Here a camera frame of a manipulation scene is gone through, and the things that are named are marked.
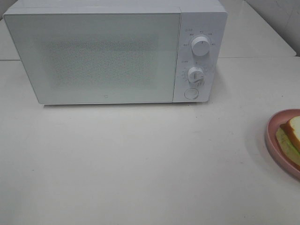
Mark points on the pink round plate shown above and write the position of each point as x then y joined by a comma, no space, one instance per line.
272,145

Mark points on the white microwave oven body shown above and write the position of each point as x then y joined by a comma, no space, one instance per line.
197,17

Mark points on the sandwich with white bread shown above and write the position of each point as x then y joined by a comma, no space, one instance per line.
288,138

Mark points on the upper white power knob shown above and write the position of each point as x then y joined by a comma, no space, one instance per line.
200,45

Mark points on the round white door button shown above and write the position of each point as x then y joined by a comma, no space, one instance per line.
191,94

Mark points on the white microwave door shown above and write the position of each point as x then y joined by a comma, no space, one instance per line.
98,59

